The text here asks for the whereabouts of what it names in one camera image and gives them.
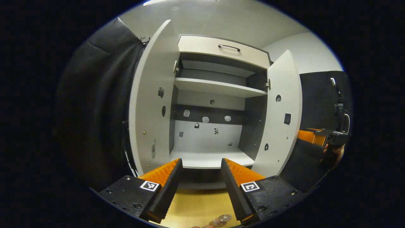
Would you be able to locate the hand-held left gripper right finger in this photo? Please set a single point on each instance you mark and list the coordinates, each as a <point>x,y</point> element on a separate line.
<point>235,199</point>

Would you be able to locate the clear bottle with pink label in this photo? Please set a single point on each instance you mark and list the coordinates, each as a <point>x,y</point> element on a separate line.
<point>224,218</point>

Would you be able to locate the white cabinet drawer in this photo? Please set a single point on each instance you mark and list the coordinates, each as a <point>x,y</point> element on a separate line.
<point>202,47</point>

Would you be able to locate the white cabinet door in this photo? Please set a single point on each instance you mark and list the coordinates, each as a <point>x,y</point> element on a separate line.
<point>281,126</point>
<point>148,95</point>

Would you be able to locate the black binder clip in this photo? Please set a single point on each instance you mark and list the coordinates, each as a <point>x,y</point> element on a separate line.
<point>147,39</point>
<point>141,40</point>

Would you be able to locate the white and grey cabinet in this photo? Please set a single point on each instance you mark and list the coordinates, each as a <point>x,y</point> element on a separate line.
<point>208,139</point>

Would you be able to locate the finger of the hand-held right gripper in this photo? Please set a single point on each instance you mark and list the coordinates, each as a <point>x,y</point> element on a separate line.
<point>311,137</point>

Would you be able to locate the white cabinet shelf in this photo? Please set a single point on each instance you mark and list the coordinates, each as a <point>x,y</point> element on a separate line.
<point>218,87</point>

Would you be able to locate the metal door hinge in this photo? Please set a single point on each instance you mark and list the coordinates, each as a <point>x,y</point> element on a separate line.
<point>268,85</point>
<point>176,66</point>

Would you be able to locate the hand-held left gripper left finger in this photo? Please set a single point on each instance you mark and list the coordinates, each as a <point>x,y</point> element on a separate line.
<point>166,196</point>

